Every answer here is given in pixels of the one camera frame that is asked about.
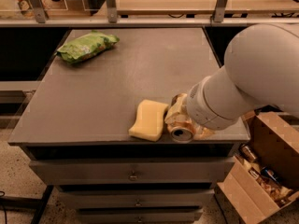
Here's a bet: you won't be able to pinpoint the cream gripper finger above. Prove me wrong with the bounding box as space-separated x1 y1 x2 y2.
164 93 187 125
193 125 215 140

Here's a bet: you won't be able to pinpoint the snack packets in box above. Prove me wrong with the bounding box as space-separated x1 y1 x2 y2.
249 168 292 207

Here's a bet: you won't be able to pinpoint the middle metal bracket post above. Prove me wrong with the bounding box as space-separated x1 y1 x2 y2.
106 0 118 23

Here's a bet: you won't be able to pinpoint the green chip bag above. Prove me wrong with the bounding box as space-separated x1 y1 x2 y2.
56 30 120 64

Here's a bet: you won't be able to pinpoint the orange packet behind glass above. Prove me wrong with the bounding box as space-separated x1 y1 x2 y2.
17 0 35 18

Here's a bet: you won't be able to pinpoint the dark can in box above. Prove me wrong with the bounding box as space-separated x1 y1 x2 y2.
239 144 258 162

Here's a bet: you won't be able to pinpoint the left metal bracket post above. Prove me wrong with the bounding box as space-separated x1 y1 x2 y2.
30 0 47 23

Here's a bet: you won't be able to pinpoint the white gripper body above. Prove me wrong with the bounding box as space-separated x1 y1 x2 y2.
186 77 237 131

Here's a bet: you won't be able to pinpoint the cardboard box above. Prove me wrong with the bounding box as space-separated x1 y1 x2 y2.
219 112 299 224

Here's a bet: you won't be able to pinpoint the blue can in box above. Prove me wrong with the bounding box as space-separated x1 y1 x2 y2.
261 167 280 184

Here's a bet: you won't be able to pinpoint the grey drawer cabinet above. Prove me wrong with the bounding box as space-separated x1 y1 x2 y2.
9 28 249 224

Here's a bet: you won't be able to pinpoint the orange soda can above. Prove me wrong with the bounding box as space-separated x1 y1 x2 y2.
166 113 195 143

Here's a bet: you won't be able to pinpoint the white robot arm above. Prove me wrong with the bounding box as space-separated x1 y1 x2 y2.
165 24 299 143

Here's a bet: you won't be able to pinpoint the yellow sponge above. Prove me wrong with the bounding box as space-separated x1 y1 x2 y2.
128 100 168 142

